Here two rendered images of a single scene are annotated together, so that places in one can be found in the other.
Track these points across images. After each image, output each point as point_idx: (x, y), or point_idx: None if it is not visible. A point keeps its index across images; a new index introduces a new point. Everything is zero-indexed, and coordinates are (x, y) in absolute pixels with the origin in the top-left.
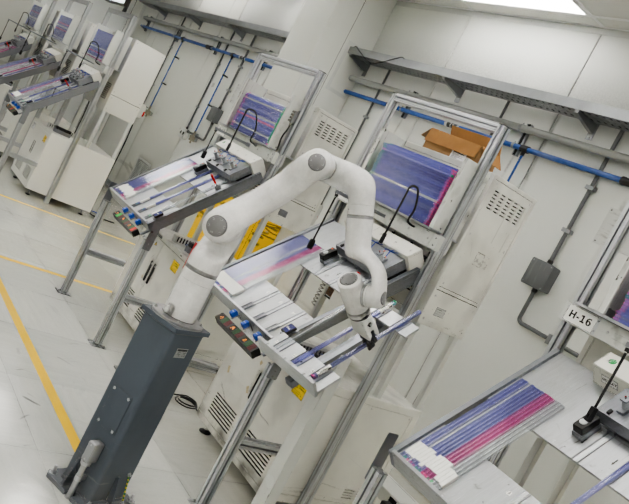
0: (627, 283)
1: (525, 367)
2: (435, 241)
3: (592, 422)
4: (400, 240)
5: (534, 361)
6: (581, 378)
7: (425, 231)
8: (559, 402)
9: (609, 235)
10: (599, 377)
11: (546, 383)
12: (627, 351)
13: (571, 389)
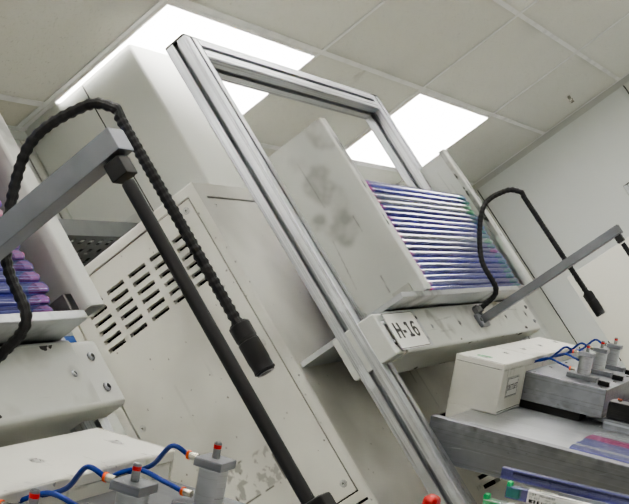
0: (348, 245)
1: (532, 440)
2: (100, 368)
3: None
4: (16, 452)
5: (501, 432)
6: (495, 419)
7: (42, 355)
8: (595, 432)
9: (268, 173)
10: (504, 391)
11: (547, 440)
12: (624, 238)
13: (537, 428)
